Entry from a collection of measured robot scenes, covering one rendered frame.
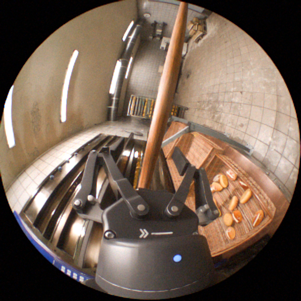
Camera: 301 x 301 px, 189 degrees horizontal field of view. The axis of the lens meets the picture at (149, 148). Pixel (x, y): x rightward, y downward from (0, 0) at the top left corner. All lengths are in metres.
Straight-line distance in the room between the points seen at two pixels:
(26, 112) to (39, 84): 0.36
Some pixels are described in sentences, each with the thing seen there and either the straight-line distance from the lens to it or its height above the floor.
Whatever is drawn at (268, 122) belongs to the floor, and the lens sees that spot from 1.33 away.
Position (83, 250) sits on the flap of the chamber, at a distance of 0.51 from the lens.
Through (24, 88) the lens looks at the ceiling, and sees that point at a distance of 1.45.
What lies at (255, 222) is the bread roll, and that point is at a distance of 0.63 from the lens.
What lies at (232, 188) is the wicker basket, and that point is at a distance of 0.73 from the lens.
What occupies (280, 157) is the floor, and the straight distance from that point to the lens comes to 1.23.
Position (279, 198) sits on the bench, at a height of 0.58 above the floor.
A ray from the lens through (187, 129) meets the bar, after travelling 0.59.
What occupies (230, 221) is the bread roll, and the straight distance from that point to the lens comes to 0.71.
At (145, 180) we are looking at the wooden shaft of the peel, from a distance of 0.22.
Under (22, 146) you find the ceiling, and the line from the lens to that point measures 1.45.
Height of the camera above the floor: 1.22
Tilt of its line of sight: 6 degrees down
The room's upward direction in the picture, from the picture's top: 80 degrees counter-clockwise
